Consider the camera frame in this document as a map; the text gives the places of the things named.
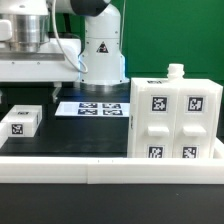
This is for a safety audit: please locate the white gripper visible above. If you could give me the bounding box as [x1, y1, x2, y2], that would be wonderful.
[0, 38, 79, 103]

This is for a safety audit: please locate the small white cabinet top box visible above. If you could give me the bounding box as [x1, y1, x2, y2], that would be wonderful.
[2, 105, 42, 137]

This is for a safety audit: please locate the white front fence rail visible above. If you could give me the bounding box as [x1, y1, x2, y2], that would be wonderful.
[0, 156, 224, 184]

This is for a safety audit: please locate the white marker base plate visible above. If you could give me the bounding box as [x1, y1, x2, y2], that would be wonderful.
[55, 102, 130, 117]

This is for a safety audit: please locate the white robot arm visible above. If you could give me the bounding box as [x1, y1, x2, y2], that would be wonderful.
[0, 0, 129, 92]

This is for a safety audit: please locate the white right fence rail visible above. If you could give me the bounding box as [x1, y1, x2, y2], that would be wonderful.
[214, 138, 224, 159]

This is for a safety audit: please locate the white cabinet door panel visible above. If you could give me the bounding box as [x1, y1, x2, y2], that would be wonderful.
[139, 87, 177, 158]
[173, 88, 214, 159]

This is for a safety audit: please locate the white cabinet body box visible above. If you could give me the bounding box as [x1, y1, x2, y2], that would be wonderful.
[127, 64, 223, 159]

